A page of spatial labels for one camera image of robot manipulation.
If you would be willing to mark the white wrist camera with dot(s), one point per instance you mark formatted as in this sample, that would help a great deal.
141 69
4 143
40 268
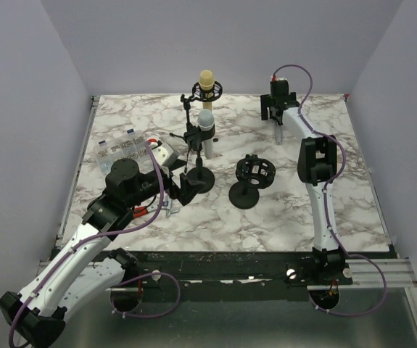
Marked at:
280 86
164 153

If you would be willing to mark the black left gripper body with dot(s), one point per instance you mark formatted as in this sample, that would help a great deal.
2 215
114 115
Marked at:
170 185

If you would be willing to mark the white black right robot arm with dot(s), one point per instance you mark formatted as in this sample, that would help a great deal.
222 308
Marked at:
316 168

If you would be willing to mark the aluminium extrusion rail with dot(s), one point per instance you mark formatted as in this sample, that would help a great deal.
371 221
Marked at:
380 273

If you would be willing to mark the clear plastic screw box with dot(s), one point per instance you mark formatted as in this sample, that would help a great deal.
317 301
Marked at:
129 146

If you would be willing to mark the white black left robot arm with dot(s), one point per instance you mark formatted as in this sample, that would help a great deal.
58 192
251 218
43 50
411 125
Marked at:
130 201

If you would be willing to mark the beige microphone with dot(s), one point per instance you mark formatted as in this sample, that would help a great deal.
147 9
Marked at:
206 82

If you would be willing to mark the silver grey microphone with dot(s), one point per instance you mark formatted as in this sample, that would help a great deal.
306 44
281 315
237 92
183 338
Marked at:
278 131

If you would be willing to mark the orange handled adjustable wrench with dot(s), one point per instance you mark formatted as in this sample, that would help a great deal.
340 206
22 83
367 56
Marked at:
167 206

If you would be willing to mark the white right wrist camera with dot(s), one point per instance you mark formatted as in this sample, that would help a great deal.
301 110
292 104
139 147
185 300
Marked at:
280 86

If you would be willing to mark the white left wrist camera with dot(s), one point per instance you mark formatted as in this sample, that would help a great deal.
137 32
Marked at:
164 153

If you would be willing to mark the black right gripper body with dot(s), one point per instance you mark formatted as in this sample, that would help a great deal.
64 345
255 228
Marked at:
291 96

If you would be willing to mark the white microphone silver mesh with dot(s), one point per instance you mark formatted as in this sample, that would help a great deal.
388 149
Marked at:
206 123

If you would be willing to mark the black front mounting rail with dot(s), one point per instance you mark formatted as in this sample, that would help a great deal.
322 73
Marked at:
222 276

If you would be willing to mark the black shock mount round stand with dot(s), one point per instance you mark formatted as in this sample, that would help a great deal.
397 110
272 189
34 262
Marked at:
252 174

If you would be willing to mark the black round-base clip stand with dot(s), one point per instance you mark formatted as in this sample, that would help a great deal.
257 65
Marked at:
193 139

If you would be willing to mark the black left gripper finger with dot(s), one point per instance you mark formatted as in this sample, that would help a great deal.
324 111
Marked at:
188 189
169 166

